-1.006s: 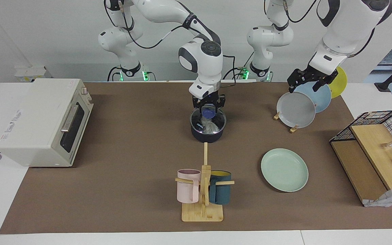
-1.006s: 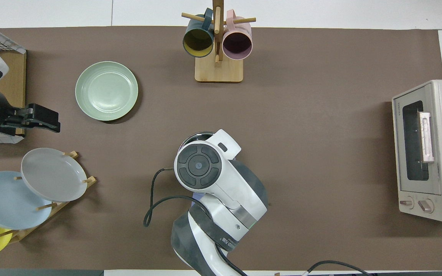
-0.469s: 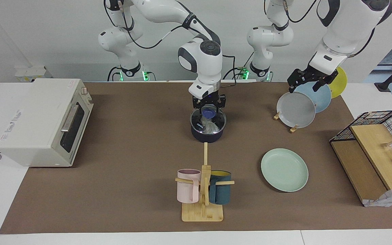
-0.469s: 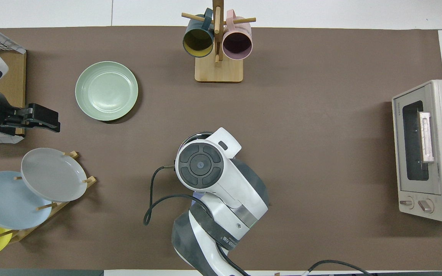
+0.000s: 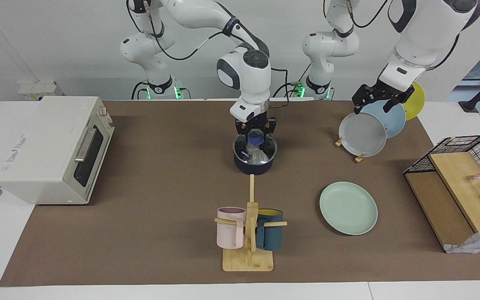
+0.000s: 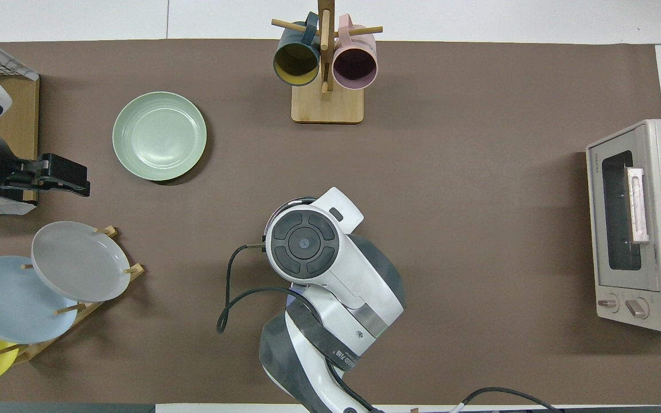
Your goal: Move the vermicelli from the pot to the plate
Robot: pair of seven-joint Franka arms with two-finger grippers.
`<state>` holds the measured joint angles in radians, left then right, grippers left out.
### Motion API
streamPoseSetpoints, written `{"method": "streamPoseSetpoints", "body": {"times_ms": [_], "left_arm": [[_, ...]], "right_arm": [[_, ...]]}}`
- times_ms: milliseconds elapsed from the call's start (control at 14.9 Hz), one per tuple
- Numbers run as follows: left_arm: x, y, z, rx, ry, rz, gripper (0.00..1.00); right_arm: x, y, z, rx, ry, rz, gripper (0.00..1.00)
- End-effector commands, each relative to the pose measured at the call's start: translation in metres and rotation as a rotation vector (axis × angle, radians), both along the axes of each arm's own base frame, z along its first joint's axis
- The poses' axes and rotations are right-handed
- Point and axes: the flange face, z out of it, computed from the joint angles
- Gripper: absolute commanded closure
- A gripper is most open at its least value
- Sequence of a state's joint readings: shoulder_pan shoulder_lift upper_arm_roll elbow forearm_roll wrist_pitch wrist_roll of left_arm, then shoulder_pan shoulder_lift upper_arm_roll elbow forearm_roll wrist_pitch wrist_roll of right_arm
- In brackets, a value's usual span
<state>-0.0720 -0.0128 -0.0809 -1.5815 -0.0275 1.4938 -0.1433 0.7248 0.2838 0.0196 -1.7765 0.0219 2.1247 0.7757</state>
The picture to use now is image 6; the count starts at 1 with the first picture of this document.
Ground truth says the wooden wire mesh rack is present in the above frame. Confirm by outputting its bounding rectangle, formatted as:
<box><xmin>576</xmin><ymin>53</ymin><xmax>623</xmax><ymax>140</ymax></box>
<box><xmin>0</xmin><ymin>28</ymin><xmax>40</xmax><ymax>216</ymax></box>

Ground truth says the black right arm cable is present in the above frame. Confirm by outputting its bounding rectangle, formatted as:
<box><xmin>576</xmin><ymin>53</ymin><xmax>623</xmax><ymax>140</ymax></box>
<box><xmin>217</xmin><ymin>243</ymin><xmax>561</xmax><ymax>413</ymax></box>

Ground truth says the brown table mat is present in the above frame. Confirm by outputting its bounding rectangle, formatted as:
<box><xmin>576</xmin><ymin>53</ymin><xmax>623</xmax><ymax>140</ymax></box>
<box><xmin>0</xmin><ymin>39</ymin><xmax>661</xmax><ymax>405</ymax></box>

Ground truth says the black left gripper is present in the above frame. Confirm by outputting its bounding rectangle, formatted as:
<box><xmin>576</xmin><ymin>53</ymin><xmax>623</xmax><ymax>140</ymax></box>
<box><xmin>2</xmin><ymin>154</ymin><xmax>91</xmax><ymax>201</ymax></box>

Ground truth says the light blue plate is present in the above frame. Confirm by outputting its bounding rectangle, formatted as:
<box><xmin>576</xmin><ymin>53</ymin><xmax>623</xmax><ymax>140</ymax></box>
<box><xmin>0</xmin><ymin>256</ymin><xmax>79</xmax><ymax>345</ymax></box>

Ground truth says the black pot purple handle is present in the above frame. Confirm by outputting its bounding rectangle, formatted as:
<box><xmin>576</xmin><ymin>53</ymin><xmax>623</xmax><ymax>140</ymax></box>
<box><xmin>263</xmin><ymin>197</ymin><xmax>320</xmax><ymax>305</ymax></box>

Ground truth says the dark teal mug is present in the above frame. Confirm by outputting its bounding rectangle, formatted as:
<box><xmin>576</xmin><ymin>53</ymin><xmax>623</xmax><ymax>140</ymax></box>
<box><xmin>273</xmin><ymin>11</ymin><xmax>321</xmax><ymax>87</ymax></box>

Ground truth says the wooden mug tree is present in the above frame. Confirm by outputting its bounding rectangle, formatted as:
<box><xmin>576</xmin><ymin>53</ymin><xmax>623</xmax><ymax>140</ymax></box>
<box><xmin>271</xmin><ymin>0</ymin><xmax>383</xmax><ymax>124</ymax></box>

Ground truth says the wooden plate rack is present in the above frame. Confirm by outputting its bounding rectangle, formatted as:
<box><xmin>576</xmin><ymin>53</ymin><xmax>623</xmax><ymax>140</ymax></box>
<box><xmin>0</xmin><ymin>225</ymin><xmax>146</xmax><ymax>365</ymax></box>

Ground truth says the pink mug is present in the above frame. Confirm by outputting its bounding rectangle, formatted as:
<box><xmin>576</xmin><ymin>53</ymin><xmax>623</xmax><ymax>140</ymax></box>
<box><xmin>332</xmin><ymin>14</ymin><xmax>378</xmax><ymax>91</ymax></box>

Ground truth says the grey plate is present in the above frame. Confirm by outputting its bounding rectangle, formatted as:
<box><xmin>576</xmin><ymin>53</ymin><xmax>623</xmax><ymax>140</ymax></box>
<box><xmin>31</xmin><ymin>221</ymin><xmax>131</xmax><ymax>303</ymax></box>

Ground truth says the light green plate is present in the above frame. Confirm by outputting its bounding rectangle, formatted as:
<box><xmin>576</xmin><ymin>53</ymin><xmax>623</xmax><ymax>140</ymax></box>
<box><xmin>112</xmin><ymin>92</ymin><xmax>207</xmax><ymax>182</ymax></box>

